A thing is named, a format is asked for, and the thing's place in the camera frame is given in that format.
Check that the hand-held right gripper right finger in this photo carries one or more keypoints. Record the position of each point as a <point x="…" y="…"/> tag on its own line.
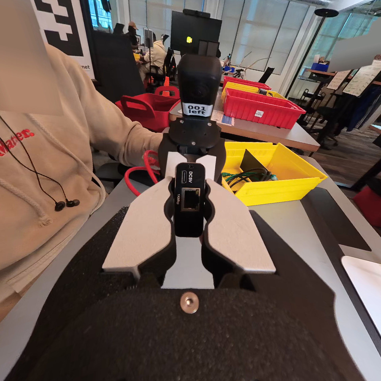
<point x="235" y="235"/>

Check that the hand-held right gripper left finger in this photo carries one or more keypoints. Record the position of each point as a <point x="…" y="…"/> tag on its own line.
<point x="143" y="229"/>

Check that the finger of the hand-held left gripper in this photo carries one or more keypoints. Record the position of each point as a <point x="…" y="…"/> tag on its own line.
<point x="172" y="162"/>
<point x="210" y="168"/>

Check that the black ethernet port adapter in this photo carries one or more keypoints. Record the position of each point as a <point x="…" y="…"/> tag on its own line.
<point x="189" y="217"/>

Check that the person's left forearm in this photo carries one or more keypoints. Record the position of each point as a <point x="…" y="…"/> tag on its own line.
<point x="125" y="137"/>

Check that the paper sheet with print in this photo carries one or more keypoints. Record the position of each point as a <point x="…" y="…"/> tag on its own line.
<point x="224" y="118"/>

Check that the black flat card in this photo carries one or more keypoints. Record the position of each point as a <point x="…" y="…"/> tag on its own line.
<point x="253" y="163"/>

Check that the orange traffic cone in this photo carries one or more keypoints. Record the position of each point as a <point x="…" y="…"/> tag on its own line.
<point x="166" y="82"/>

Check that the yellow ribbed bin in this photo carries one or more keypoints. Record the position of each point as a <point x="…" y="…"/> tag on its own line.
<point x="238" y="87"/>

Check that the grey table with wooden edge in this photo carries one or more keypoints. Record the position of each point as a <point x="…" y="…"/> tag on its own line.
<point x="268" y="135"/>

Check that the long red ribbed bin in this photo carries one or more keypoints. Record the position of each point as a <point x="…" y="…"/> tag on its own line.
<point x="259" y="114"/>

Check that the yellow plastic bin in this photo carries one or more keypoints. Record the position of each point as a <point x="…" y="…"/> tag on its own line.
<point x="282" y="186"/>

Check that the small red ribbed bin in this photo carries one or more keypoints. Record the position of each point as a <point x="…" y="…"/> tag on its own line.
<point x="244" y="81"/>

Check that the black partition panel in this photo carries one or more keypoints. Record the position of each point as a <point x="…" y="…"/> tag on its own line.
<point x="116" y="65"/>

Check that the black monitor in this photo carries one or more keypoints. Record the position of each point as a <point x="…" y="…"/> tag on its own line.
<point x="184" y="29"/>

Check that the black webcam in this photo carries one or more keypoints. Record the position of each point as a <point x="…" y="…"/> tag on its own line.
<point x="196" y="12"/>

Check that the black office chair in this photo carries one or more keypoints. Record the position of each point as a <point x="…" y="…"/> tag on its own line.
<point x="324" y="119"/>

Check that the red stool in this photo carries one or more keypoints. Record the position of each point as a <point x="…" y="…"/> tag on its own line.
<point x="369" y="202"/>

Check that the white flat device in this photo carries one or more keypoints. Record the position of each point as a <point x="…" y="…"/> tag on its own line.
<point x="366" y="285"/>

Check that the black floor lamp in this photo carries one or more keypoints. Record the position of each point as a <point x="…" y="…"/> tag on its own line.
<point x="312" y="38"/>

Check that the black and white pattern poster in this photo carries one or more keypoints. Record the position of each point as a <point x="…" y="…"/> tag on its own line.
<point x="64" y="32"/>

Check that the whiteboard with handwriting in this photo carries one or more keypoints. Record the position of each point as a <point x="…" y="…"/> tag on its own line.
<point x="361" y="79"/>

